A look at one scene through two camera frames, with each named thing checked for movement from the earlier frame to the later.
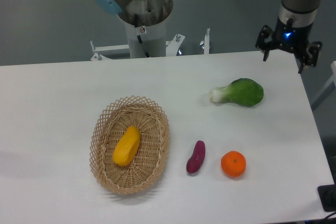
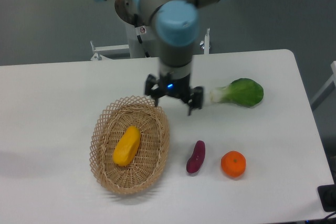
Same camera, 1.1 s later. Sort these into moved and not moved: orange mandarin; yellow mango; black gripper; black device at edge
Moved: black gripper
Not moved: black device at edge; yellow mango; orange mandarin
